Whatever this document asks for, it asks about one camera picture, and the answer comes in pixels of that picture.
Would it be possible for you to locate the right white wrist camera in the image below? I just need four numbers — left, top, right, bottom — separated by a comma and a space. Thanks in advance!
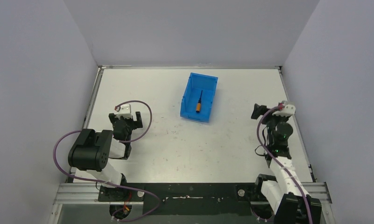
272, 101, 296, 117

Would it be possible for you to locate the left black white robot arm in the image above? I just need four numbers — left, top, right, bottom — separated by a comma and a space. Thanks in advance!
68, 112, 143, 201

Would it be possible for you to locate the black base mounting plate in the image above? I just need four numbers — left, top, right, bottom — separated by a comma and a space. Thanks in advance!
98, 183, 273, 217

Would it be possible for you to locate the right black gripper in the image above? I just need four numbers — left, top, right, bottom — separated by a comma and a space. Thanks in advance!
252, 104, 288, 144

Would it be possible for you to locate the orange handled screwdriver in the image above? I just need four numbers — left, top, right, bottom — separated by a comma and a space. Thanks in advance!
196, 91, 203, 113

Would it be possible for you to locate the blue plastic storage bin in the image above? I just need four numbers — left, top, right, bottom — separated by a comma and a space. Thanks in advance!
180, 73, 218, 123

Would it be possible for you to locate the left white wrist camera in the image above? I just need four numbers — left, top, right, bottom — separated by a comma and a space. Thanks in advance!
115, 104, 133, 119

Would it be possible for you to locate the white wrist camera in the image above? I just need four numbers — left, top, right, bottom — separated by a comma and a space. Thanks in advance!
272, 101, 296, 117
115, 104, 133, 119

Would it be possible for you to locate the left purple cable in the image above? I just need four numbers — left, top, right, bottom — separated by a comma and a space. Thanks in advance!
53, 100, 162, 223

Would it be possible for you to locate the aluminium frame rail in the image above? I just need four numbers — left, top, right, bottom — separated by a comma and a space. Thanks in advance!
54, 182, 332, 205

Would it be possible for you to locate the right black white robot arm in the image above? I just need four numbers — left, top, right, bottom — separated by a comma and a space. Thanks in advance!
251, 101, 322, 224

